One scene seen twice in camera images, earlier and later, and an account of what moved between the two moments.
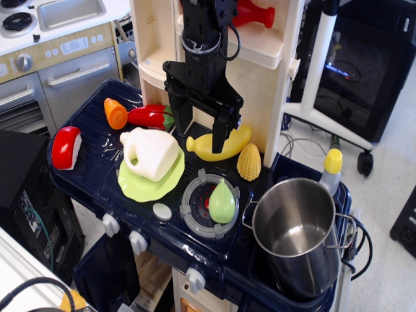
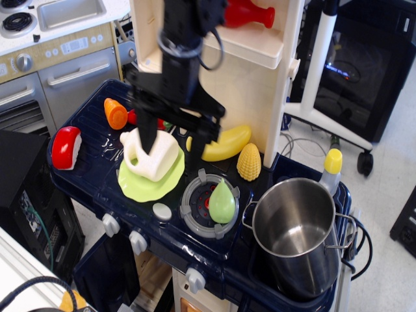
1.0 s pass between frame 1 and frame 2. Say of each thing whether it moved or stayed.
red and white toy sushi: stayed
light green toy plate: stayed
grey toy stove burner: stayed
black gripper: moved
